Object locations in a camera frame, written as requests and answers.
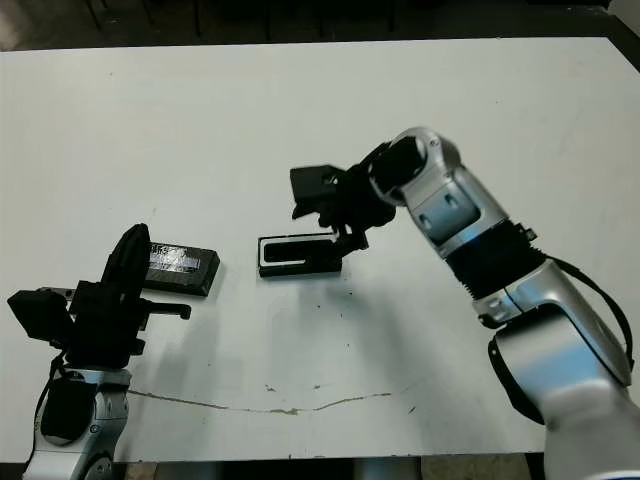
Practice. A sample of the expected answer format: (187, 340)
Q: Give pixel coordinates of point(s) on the black phone-like camera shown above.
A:
(290, 251)

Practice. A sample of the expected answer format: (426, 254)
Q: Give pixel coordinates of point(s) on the black box lid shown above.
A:
(195, 277)

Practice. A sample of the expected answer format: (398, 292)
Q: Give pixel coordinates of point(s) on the black box base white insert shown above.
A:
(300, 271)

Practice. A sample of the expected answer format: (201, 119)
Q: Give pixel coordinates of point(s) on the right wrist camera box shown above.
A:
(312, 187)

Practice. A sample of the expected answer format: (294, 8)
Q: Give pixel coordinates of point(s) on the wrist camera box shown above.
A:
(312, 187)
(37, 315)

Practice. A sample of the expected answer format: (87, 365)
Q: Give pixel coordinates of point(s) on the grey right robot leg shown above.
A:
(387, 470)

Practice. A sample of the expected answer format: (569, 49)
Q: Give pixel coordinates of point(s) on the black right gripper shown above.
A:
(357, 205)

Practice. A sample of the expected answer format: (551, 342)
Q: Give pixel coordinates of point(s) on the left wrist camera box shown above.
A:
(37, 315)

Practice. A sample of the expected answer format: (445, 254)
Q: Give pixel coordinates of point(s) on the grey robot leg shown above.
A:
(387, 470)
(205, 472)

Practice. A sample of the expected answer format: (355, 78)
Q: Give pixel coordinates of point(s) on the grey left robot leg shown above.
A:
(205, 472)

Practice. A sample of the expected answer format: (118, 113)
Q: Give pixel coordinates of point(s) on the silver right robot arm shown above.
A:
(450, 200)

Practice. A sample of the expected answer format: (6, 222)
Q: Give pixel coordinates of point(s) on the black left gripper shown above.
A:
(105, 330)

